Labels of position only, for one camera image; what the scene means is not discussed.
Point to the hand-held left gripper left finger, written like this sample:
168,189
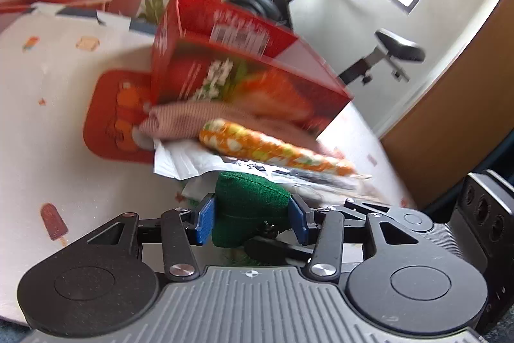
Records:
205,218

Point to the red bear print mat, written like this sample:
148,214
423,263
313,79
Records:
108,114

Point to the brown wooden panel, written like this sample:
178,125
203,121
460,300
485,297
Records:
453,106

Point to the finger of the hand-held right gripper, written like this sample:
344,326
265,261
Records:
277,251

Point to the white plastic bag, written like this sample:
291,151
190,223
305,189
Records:
180,160

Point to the red strawberry print cardboard box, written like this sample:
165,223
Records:
192,57

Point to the green cloth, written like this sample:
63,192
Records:
249,202

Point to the black exercise bike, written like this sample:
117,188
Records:
397,47

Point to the orange floral cloth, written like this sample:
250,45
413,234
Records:
257,144

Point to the pink towel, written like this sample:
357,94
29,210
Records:
176,120

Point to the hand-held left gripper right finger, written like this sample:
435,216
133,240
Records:
299,220

